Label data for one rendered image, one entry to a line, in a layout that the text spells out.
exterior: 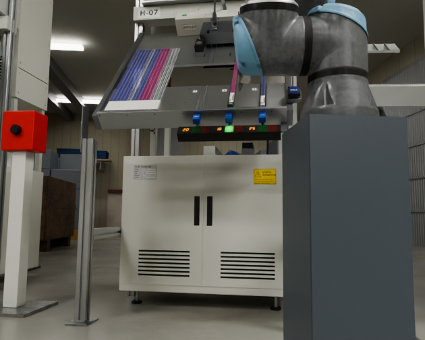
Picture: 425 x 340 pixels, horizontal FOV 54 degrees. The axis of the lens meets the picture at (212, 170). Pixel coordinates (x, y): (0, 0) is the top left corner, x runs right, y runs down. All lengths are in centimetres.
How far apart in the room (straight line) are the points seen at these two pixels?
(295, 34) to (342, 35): 9
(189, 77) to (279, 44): 137
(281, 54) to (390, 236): 38
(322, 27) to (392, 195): 33
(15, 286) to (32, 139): 57
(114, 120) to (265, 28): 83
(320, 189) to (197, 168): 104
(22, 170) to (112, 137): 906
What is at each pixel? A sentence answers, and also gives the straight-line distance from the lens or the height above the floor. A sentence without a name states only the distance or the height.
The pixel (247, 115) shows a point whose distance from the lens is 141.
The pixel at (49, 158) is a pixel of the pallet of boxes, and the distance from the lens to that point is 646.
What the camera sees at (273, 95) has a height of 80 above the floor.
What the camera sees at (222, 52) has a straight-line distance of 184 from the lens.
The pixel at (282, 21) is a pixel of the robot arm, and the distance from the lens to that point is 83.
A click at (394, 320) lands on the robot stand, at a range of 80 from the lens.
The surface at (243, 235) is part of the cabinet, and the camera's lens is 168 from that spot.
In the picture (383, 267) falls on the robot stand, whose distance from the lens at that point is 78.
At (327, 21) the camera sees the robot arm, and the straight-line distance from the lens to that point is 86.
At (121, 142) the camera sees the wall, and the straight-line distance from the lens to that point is 1078.
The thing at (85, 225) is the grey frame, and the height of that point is 33.
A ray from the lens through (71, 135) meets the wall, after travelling 1103.
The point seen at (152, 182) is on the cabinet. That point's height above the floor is 51.
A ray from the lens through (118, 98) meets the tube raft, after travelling 160.
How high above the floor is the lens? 37
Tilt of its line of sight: 6 degrees up
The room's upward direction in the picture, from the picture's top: 1 degrees clockwise
